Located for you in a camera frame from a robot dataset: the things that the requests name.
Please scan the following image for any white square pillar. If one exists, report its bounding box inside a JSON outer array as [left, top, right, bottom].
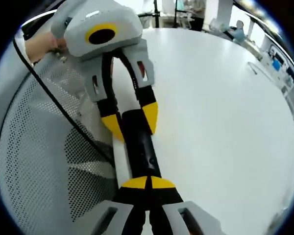
[[217, 0, 235, 35]]

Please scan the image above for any black remote control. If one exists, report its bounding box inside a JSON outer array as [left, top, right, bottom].
[[121, 109, 162, 181]]

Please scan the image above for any thin black pole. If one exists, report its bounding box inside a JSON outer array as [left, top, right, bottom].
[[173, 0, 179, 25]]

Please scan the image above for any thin dark table cable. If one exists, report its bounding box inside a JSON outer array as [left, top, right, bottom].
[[247, 61, 264, 75]]

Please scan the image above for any black cable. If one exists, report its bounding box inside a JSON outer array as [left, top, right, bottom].
[[13, 36, 115, 165]]

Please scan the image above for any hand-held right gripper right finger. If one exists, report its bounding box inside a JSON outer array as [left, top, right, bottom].
[[149, 176, 226, 235]]

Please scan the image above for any white mesh office chair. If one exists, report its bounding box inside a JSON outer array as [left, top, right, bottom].
[[0, 52, 121, 222]]

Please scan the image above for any black tripod stand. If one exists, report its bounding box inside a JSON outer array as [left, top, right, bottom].
[[137, 0, 161, 28]]

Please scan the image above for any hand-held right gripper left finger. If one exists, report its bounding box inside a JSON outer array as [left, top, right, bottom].
[[87, 176, 150, 235]]

